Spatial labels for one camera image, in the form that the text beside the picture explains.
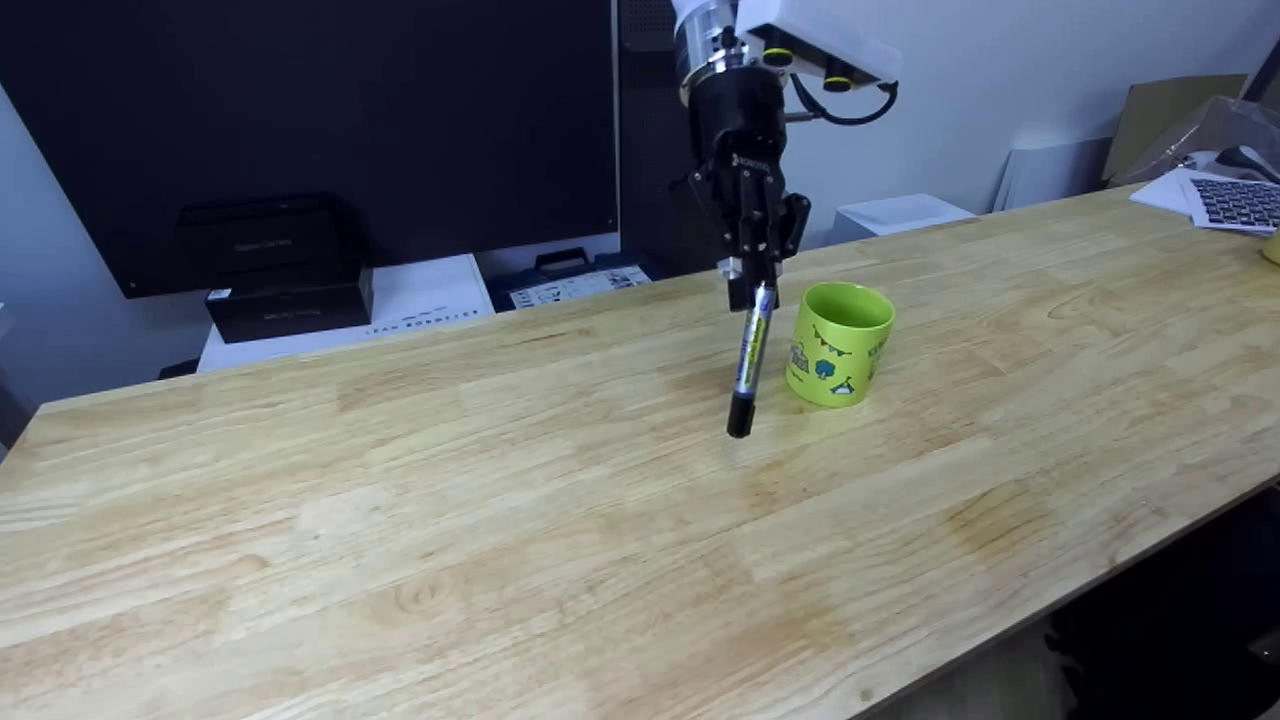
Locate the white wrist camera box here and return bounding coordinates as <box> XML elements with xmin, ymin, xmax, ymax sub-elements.
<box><xmin>737</xmin><ymin>0</ymin><xmax>904</xmax><ymax>94</ymax></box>

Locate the black camera cable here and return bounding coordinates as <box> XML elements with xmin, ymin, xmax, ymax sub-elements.
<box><xmin>785</xmin><ymin>71</ymin><xmax>902</xmax><ymax>131</ymax></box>

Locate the white leaning board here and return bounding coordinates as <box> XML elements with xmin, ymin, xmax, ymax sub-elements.
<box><xmin>993</xmin><ymin>123</ymin><xmax>1127</xmax><ymax>217</ymax></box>

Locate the checkerboard pattern paper sheet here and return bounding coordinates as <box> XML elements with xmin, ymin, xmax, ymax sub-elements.
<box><xmin>1127</xmin><ymin>140</ymin><xmax>1280</xmax><ymax>239</ymax></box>

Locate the small white box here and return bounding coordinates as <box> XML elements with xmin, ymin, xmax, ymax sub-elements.
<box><xmin>834</xmin><ymin>192</ymin><xmax>981</xmax><ymax>243</ymax></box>

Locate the yellow-green printed mug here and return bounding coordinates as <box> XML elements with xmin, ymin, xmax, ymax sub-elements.
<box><xmin>782</xmin><ymin>275</ymin><xmax>902</xmax><ymax>410</ymax></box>

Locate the black rectangular box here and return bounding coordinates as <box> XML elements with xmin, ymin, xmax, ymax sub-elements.
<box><xmin>175</xmin><ymin>192</ymin><xmax>376</xmax><ymax>343</ymax></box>

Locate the large black monitor screen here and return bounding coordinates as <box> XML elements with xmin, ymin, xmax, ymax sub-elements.
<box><xmin>0</xmin><ymin>0</ymin><xmax>626</xmax><ymax>299</ymax></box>

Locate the black marker pen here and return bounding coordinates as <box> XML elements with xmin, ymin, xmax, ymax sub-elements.
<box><xmin>724</xmin><ymin>275</ymin><xmax>785</xmax><ymax>442</ymax></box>

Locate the white flat carton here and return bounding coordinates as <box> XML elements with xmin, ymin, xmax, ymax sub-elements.
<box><xmin>195</xmin><ymin>252</ymin><xmax>499</xmax><ymax>376</ymax></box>

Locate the brown cardboard box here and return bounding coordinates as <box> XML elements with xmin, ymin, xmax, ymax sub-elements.
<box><xmin>1096</xmin><ymin>71</ymin><xmax>1256</xmax><ymax>192</ymax></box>

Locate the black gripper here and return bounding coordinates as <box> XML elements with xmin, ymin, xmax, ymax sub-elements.
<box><xmin>680</xmin><ymin>62</ymin><xmax>817</xmax><ymax>314</ymax></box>

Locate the black case with white label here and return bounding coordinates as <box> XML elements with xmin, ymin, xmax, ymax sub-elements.
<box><xmin>480</xmin><ymin>243</ymin><xmax>657</xmax><ymax>314</ymax></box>

